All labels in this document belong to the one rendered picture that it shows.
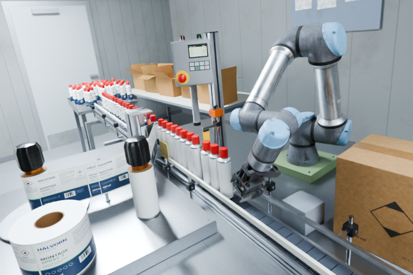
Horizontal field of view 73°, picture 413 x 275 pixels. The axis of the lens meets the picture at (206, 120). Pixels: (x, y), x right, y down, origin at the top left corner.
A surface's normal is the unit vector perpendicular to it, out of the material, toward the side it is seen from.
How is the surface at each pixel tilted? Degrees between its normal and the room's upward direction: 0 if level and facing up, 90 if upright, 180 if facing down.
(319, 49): 111
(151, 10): 90
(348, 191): 90
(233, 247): 0
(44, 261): 90
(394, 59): 90
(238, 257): 0
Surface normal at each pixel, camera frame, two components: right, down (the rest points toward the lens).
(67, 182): 0.44, 0.22
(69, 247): 0.77, 0.11
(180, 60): -0.04, 0.29
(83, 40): 0.62, 0.17
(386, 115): -0.78, 0.25
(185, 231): -0.09, -0.95
